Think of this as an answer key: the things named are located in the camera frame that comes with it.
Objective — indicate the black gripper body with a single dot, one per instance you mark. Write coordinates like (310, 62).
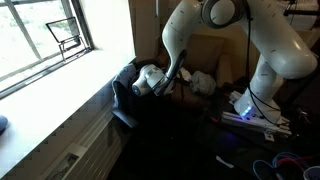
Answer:
(165, 86)

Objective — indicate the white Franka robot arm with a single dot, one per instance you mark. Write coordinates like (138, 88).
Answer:
(276, 40)

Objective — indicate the black office chair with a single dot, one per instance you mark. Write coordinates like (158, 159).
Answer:
(146, 110)

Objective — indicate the brown leather couch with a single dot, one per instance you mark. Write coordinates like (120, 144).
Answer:
(203, 50)

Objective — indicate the crumpled white cloth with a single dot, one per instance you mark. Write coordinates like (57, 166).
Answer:
(186, 75)

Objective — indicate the crumpled grey cloth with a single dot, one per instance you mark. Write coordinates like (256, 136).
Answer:
(203, 83)

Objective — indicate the dark grey jacket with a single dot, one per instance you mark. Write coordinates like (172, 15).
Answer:
(121, 83)

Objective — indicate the black red-tipped clamp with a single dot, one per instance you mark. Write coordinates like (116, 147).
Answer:
(215, 119)
(227, 95)

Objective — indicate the small white box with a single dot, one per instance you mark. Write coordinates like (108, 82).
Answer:
(235, 97)

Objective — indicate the black robot table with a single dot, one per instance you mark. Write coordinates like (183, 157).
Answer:
(226, 143)

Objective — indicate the white radiator heater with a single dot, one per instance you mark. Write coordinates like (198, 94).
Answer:
(96, 150)

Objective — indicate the white tape strip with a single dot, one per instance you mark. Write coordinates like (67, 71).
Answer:
(224, 162)

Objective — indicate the black framed glass stand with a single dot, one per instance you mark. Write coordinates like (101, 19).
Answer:
(63, 30)

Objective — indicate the white bed mattress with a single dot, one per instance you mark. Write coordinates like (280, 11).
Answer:
(301, 21)

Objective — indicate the black tripod stand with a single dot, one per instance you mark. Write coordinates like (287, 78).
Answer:
(300, 12)

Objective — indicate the white plastic cup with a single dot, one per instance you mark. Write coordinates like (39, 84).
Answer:
(306, 171)

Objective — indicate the aluminium robot base mount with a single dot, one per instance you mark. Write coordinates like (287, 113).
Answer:
(233, 118)

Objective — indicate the dark window frame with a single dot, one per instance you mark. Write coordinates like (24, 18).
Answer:
(80, 20)

